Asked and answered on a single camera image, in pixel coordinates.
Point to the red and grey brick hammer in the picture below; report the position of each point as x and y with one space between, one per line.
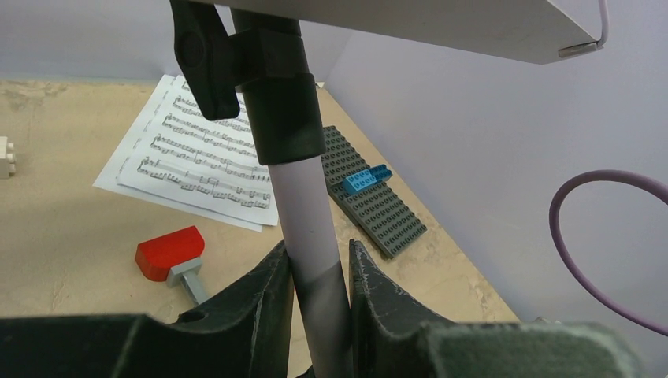
175 259

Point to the sheet music pages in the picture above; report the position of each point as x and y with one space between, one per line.
107 179

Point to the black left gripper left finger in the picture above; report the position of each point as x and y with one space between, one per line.
242 331

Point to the blue brick on baseplate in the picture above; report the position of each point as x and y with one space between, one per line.
365 179

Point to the sheet music page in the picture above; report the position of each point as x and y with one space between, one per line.
208 164

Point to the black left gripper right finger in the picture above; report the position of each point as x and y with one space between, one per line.
394 335

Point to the lilac music stand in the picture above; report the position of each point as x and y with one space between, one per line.
265 60

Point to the dark grey brick baseplate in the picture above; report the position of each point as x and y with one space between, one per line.
378 211

